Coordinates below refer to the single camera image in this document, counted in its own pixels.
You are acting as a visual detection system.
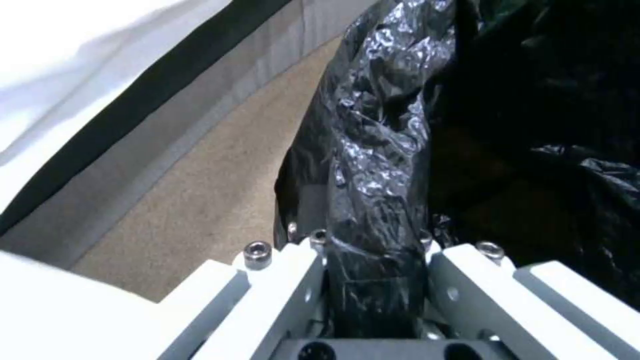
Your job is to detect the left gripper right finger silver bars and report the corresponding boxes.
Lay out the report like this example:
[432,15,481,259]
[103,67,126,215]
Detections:
[418,229,640,360]

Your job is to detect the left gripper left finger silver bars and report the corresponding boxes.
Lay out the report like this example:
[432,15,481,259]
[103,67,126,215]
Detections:
[157,223,332,360]

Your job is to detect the trash bin with black bag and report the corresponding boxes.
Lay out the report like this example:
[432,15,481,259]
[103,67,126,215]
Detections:
[272,0,640,340]

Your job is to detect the grey fabric bed base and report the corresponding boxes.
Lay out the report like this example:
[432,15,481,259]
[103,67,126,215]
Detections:
[0,0,399,265]

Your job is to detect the white rounded robot shell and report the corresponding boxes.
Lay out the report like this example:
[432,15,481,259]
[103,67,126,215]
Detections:
[0,250,169,360]

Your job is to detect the white bed sheet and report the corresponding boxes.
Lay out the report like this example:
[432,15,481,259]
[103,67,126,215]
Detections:
[0,0,242,168]

